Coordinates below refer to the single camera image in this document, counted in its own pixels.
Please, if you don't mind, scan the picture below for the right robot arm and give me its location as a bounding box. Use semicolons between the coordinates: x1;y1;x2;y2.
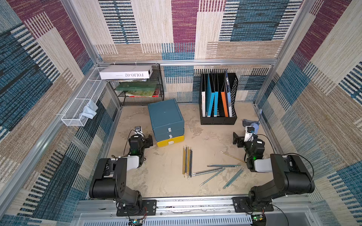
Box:
232;126;315;214

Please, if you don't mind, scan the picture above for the teal pencil diagonal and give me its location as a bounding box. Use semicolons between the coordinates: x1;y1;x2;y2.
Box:
200;168;225;186

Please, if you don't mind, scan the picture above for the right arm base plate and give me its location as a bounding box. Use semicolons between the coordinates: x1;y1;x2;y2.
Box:
232;196;274;214

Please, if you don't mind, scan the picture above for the teal pencil pair horizontal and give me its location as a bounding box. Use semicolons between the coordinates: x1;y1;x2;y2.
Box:
207;164;241;168

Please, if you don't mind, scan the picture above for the teal drawer cabinet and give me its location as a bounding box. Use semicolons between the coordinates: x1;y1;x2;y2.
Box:
148;99;185;143

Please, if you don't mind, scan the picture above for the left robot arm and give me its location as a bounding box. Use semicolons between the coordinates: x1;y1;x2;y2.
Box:
89;126;156;217

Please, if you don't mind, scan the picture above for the black wire shelf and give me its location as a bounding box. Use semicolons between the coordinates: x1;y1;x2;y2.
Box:
108;64;165;107

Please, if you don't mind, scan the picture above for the white wire basket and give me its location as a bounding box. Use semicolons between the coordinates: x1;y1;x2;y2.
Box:
61;80;106;127

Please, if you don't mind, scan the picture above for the light blue cloth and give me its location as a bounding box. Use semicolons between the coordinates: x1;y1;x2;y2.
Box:
80;100;99;120

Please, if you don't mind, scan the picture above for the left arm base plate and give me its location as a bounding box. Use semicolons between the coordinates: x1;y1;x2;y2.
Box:
116;199;157;217

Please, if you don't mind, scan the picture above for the white FOLIO box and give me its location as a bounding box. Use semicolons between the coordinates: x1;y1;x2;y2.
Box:
100;65;153;80

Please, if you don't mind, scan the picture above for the teal pencil pair right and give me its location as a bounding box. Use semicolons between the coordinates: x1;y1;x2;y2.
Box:
223;168;245;189

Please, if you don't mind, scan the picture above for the blue white stapler device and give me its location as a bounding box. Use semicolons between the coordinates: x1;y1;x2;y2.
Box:
242;109;262;134

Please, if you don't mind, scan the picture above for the yellow bottom drawer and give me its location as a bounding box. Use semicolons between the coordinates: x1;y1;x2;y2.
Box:
157;135;185;147

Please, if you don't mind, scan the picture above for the dark pencil bundle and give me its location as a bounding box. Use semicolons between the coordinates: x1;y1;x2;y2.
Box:
188;147;193;178

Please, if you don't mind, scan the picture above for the orange folder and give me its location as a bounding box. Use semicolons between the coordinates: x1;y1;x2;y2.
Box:
221;91;229;117

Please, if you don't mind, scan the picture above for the green book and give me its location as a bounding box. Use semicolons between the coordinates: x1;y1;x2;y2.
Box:
115;82;158;91

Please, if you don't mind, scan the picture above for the teal folder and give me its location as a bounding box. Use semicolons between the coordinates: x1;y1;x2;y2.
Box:
206;73;215;117

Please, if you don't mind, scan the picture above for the black mesh file organizer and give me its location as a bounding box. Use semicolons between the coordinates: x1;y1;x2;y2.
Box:
199;71;239;125

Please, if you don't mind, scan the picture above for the yellow pencil bundle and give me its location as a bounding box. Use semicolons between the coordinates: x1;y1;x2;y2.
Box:
183;146;189;177

